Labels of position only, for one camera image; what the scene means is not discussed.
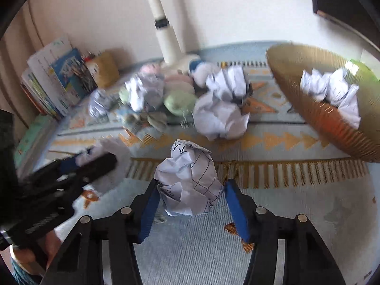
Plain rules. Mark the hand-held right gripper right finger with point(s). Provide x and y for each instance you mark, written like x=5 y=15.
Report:
x=237 y=213

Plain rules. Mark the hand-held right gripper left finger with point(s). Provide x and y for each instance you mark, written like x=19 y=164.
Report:
x=147 y=213

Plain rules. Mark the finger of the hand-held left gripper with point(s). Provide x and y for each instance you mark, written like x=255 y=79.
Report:
x=98 y=166
x=66 y=165

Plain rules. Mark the white paper ball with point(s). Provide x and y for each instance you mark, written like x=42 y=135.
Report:
x=117 y=160
x=221 y=118
x=144 y=90
x=99 y=104
x=228 y=83
x=344 y=101
x=314 y=86

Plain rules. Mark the paper ball with lines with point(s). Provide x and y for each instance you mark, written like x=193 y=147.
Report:
x=187 y=181

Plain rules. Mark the three-ball dango plush toy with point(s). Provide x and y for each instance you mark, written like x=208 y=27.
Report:
x=179 y=101

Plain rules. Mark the person's left hand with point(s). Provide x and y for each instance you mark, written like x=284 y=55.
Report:
x=32 y=252

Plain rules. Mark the green flat book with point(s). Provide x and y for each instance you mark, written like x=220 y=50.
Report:
x=32 y=138

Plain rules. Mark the patterned rug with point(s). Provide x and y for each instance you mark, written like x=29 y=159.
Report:
x=297 y=190

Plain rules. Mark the row of books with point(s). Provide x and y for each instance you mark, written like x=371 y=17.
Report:
x=50 y=80

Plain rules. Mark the bundle of pencils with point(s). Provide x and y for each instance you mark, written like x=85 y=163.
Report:
x=83 y=72

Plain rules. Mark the beige curtain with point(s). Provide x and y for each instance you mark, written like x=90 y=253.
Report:
x=20 y=44

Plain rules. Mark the blue and white plush toy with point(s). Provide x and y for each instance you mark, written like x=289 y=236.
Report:
x=197 y=66

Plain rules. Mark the white floor lamp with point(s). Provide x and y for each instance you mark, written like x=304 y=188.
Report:
x=161 y=26

